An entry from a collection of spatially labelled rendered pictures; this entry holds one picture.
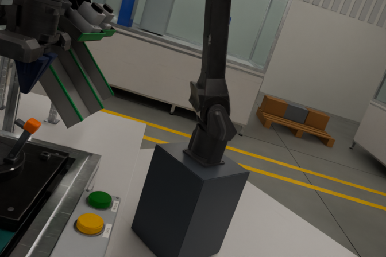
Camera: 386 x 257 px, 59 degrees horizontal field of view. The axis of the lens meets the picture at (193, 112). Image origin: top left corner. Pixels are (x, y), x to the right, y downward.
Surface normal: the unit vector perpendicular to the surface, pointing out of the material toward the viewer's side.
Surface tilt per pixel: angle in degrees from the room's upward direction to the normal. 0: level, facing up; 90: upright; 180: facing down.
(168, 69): 90
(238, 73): 90
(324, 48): 90
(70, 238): 0
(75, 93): 45
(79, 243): 0
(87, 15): 88
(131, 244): 0
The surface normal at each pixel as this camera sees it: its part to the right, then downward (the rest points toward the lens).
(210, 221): 0.66, 0.40
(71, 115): -0.12, 0.23
